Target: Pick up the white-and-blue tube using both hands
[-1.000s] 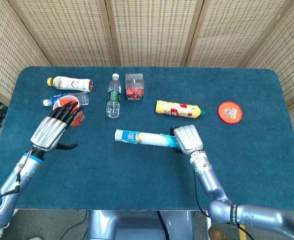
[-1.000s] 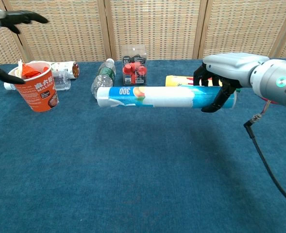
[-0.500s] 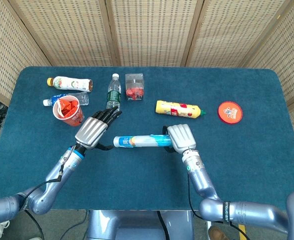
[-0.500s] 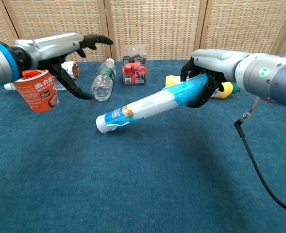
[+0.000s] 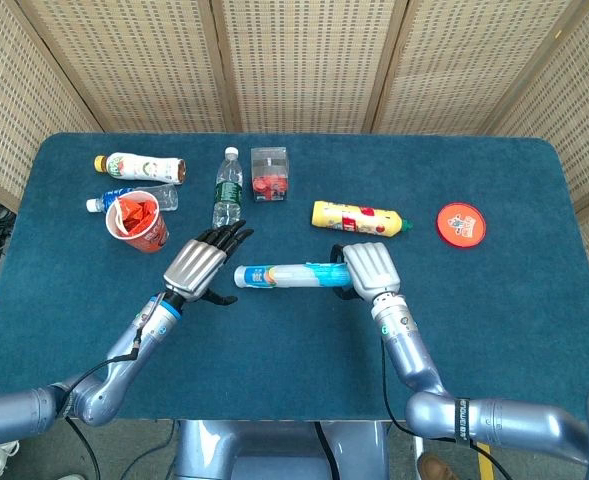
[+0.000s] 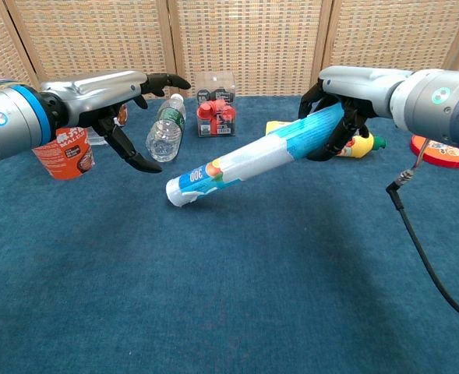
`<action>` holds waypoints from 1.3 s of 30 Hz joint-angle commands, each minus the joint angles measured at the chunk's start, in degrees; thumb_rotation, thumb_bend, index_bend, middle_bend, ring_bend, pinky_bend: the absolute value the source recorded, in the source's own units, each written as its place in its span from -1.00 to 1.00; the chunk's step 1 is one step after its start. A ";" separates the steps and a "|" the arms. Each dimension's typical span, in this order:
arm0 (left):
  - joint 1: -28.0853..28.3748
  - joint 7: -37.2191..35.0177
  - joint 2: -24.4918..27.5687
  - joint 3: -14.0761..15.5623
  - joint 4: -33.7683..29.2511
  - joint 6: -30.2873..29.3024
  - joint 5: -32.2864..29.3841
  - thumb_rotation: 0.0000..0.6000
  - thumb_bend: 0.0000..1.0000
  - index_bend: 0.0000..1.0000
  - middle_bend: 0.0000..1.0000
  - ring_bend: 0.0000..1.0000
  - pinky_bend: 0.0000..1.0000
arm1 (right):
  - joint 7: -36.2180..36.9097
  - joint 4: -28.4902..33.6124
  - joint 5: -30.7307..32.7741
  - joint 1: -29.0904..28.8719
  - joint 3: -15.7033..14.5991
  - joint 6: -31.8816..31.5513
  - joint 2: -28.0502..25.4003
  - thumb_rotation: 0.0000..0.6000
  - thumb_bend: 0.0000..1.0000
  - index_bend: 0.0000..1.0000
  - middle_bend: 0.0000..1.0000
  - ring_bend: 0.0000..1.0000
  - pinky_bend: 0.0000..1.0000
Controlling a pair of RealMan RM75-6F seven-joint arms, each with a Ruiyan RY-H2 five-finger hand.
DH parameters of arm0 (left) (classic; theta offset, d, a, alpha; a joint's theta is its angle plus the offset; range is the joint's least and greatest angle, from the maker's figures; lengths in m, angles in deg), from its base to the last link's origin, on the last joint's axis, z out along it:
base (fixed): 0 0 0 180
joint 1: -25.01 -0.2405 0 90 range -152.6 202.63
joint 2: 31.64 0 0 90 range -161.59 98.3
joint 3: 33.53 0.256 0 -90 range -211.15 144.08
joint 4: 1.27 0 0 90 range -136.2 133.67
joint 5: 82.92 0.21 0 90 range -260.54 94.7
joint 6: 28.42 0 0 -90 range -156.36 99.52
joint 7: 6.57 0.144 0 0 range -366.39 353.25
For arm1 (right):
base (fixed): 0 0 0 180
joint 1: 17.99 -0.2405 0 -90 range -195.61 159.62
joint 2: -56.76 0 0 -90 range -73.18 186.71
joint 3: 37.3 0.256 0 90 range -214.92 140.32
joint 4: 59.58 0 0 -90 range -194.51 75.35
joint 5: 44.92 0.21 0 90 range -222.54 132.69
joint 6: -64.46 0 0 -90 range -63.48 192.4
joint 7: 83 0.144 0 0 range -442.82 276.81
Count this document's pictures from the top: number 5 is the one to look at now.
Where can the blue label water bottle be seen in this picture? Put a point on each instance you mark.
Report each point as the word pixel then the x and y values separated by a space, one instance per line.
pixel 164 196

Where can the orange paper noodle cup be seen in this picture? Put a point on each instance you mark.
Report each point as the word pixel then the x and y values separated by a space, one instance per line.
pixel 151 237

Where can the woven folding screen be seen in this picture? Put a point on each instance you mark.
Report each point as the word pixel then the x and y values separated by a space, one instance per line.
pixel 304 60

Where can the brown shoe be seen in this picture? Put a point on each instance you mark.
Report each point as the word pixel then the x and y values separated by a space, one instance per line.
pixel 436 469

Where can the clear box with red caps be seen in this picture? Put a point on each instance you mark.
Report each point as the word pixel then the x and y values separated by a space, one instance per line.
pixel 270 175

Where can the silver-blue robot torso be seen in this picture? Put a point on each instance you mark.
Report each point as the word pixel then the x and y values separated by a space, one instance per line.
pixel 274 450

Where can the orange crumpled wrapper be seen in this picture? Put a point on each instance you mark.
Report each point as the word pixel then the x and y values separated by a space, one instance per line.
pixel 139 212

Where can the blue table cloth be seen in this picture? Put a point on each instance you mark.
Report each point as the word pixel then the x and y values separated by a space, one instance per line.
pixel 299 340

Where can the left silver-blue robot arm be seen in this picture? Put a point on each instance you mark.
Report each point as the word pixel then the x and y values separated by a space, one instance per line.
pixel 124 345

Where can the white printed drink bottle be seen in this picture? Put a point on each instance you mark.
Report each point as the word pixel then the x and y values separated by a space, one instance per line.
pixel 139 167

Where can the yellow bottle with green cap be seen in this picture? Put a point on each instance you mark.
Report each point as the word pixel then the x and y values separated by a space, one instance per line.
pixel 349 217

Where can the green label water bottle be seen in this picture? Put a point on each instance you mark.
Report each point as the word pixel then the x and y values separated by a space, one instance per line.
pixel 228 195

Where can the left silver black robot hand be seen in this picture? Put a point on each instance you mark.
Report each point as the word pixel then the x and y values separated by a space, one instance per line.
pixel 196 265

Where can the red round lid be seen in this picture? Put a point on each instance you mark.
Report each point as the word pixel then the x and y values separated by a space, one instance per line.
pixel 461 225

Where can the white plastic utensil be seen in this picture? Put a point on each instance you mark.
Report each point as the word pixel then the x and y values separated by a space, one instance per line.
pixel 118 215

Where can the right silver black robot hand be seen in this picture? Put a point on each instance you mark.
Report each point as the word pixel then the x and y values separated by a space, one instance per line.
pixel 371 270

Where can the white blue tube bottle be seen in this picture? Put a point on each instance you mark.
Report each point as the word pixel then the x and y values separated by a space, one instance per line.
pixel 284 276

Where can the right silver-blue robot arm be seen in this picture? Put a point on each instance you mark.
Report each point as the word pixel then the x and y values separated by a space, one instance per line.
pixel 409 350

